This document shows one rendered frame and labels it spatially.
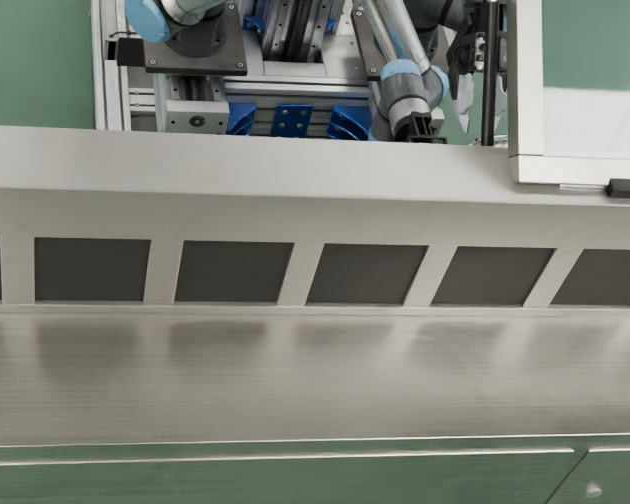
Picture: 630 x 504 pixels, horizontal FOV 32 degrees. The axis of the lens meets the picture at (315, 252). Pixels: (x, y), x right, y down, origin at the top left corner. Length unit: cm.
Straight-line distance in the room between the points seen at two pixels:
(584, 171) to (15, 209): 60
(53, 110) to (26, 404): 233
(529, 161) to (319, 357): 32
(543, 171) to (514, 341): 24
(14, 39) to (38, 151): 257
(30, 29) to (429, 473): 266
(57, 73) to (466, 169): 250
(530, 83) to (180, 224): 40
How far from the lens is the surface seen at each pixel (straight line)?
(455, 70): 181
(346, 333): 131
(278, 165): 115
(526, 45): 125
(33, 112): 347
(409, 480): 135
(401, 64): 209
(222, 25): 249
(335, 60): 269
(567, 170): 124
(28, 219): 114
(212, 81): 250
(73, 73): 360
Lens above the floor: 250
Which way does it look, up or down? 51 degrees down
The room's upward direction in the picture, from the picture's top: 18 degrees clockwise
